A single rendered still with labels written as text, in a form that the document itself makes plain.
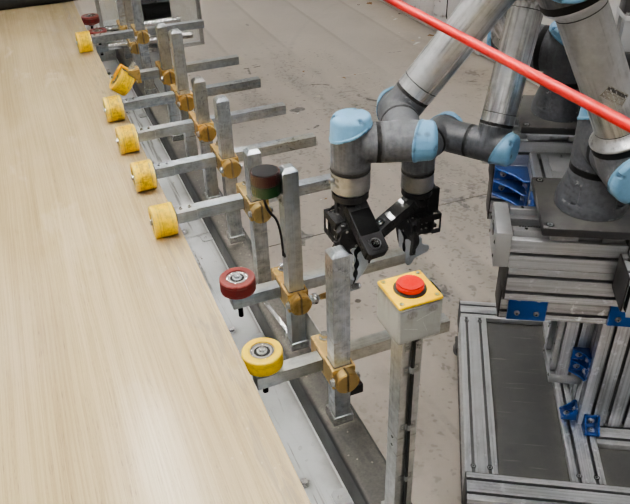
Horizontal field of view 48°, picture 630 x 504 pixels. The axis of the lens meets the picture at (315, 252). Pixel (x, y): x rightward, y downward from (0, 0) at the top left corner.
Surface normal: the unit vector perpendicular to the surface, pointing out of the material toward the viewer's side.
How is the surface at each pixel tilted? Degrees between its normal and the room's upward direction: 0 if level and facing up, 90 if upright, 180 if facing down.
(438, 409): 0
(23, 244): 0
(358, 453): 0
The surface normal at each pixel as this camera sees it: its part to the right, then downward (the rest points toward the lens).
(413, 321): 0.38, 0.51
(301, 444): -0.03, -0.82
